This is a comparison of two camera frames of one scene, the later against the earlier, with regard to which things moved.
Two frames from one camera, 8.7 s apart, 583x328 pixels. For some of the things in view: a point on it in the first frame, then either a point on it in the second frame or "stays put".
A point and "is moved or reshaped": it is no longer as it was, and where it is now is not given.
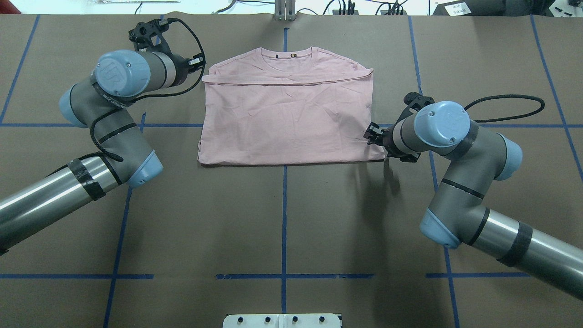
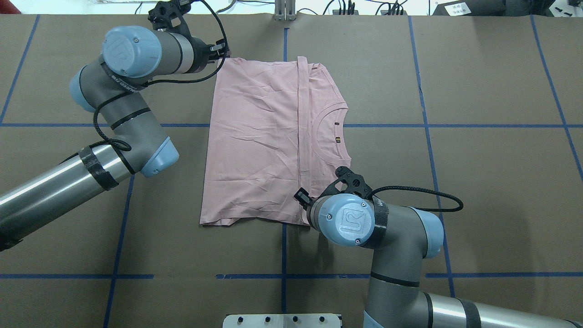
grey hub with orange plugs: (345, 12) stays put
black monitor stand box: (471, 7) stays put
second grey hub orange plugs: (393, 12) stays put
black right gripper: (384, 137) → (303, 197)
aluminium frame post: (285, 10) stays put
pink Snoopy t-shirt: (285, 105) is moved or reshaped
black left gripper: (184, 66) → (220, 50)
